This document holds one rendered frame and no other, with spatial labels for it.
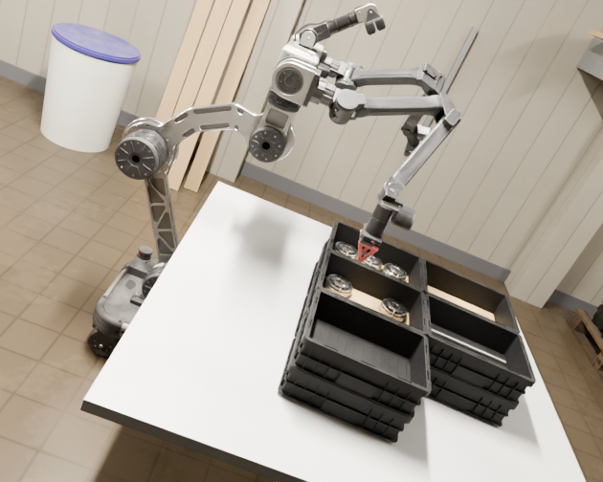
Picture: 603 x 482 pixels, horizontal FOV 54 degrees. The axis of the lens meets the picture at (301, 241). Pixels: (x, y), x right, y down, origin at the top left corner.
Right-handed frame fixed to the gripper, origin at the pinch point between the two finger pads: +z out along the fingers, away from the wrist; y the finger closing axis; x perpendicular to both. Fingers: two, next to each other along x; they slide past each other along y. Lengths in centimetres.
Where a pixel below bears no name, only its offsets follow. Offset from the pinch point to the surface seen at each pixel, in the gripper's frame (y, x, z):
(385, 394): -37.1, -19.3, 21.1
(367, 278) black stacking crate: 20.4, -9.0, 17.2
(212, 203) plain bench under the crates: 67, 61, 36
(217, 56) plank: 232, 116, 11
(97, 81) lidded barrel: 199, 179, 51
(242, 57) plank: 241, 101, 7
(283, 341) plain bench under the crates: -10.9, 11.9, 36.2
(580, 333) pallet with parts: 259, -227, 105
